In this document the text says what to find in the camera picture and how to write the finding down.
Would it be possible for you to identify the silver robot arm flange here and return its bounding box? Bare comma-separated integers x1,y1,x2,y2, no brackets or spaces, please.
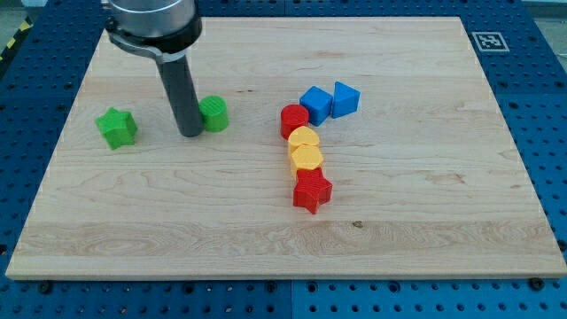
103,0,203,64

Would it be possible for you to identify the red star block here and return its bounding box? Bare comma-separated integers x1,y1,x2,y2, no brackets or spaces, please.
292,167,333,214

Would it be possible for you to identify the green star block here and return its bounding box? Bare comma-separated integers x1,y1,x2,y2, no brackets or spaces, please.
95,107,137,150

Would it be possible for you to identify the yellow hexagon block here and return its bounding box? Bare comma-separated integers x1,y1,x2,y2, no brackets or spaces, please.
290,145,324,179

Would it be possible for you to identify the yellow heart block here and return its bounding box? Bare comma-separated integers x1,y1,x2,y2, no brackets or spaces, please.
287,126,320,156

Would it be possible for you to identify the red cylinder block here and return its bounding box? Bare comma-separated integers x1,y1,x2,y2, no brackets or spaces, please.
280,104,309,139

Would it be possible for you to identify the blue cube block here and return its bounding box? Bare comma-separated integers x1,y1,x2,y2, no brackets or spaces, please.
299,86,333,126

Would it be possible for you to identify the wooden board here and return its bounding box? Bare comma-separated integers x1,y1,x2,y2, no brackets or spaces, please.
6,17,566,280

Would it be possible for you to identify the green cylinder block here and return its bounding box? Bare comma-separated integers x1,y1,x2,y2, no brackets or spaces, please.
199,96,229,133

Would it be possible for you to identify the blue triangle block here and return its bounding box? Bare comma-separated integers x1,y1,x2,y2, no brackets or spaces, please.
331,82,361,119

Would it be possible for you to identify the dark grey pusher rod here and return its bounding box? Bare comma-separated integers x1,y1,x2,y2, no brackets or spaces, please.
157,55,204,137

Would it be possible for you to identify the white fiducial marker tag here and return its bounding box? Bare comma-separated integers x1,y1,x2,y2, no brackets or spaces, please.
472,31,509,52

